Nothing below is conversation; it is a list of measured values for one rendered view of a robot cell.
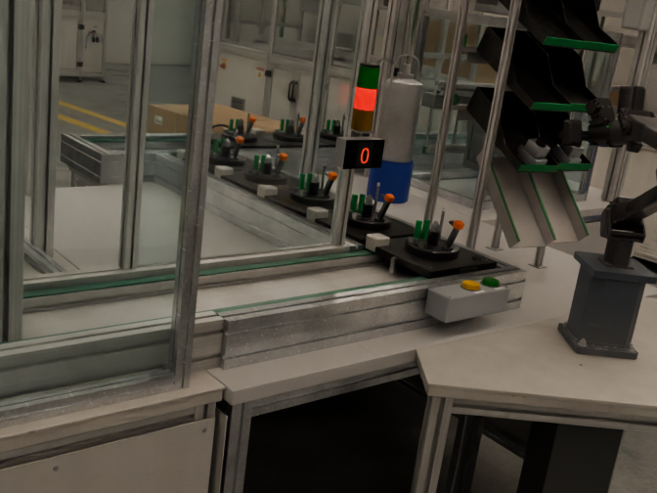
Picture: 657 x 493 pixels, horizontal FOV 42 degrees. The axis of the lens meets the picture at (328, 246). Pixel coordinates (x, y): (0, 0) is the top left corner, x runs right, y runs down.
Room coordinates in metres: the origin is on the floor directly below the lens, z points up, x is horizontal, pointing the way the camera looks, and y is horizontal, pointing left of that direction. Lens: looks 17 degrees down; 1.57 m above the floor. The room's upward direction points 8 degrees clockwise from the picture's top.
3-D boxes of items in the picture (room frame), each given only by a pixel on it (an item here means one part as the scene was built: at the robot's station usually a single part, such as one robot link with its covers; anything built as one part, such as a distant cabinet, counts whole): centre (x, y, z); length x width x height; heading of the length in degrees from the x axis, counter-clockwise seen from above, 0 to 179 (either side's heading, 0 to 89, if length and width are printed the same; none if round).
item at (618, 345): (1.86, -0.65, 0.96); 0.15 x 0.15 x 0.20; 5
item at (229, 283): (1.89, -0.02, 0.91); 0.84 x 0.28 x 0.10; 131
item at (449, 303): (1.85, -0.34, 0.93); 0.21 x 0.07 x 0.06; 131
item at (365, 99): (2.03, -0.04, 1.33); 0.05 x 0.05 x 0.05
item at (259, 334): (1.77, -0.15, 0.91); 0.89 x 0.06 x 0.11; 131
